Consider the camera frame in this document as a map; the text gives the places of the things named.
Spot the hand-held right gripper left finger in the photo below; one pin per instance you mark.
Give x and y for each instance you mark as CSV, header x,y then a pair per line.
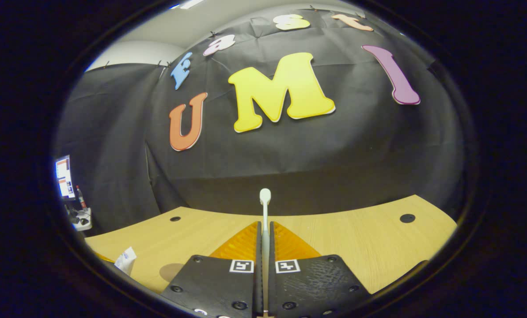
x,y
259,291

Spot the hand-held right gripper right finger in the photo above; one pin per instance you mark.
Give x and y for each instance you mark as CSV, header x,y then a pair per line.
x,y
272,291

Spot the black backdrop cloth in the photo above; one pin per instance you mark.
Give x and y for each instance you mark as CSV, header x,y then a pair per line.
x,y
312,154

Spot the red bottle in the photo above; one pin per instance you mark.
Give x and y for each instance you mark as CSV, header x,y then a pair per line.
x,y
81,198

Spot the round brown coaster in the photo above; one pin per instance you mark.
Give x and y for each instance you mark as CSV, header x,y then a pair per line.
x,y
169,271

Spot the white toothbrush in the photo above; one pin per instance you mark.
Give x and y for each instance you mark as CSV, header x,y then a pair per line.
x,y
265,196

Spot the computer monitor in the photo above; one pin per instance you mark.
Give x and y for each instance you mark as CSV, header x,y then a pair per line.
x,y
64,176

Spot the wooden desktop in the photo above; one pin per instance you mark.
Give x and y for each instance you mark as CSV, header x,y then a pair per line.
x,y
356,247

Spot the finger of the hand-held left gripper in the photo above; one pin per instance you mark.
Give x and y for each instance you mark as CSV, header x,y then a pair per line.
x,y
105,258

